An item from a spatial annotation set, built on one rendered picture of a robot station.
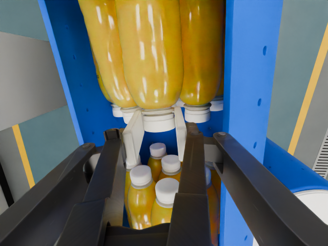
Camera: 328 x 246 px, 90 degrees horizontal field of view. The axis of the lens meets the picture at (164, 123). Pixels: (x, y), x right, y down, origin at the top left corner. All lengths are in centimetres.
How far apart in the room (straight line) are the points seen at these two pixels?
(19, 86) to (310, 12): 175
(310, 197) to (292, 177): 5
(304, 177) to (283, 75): 115
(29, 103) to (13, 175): 154
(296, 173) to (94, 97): 54
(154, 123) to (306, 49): 159
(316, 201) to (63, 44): 60
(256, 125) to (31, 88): 77
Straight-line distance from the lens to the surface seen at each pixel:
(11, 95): 75
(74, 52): 31
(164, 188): 27
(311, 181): 57
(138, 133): 16
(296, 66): 167
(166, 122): 18
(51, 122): 175
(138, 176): 30
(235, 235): 23
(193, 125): 15
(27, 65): 82
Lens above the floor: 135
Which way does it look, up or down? 71 degrees down
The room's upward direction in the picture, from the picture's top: 177 degrees counter-clockwise
